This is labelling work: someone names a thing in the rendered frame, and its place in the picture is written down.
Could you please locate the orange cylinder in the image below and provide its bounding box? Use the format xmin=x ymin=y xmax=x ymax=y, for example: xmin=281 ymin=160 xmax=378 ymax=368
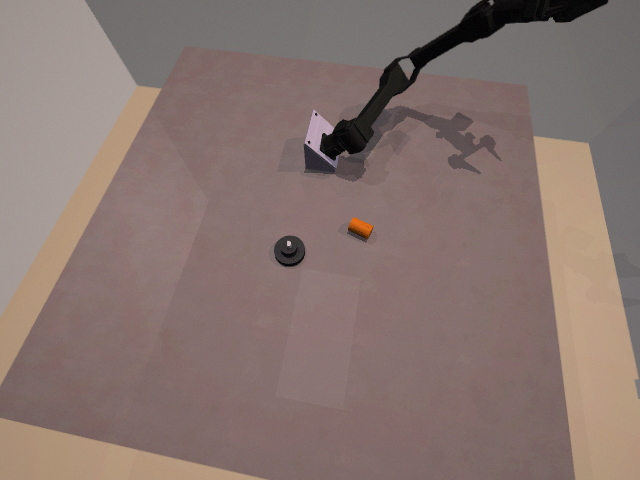
xmin=348 ymin=217 xmax=374 ymax=239

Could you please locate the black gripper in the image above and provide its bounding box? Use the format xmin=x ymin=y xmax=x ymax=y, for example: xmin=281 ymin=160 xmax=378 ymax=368
xmin=511 ymin=0 xmax=608 ymax=23

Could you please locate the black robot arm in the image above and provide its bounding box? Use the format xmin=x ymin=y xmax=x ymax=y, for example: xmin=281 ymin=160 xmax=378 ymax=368
xmin=320 ymin=0 xmax=515 ymax=161

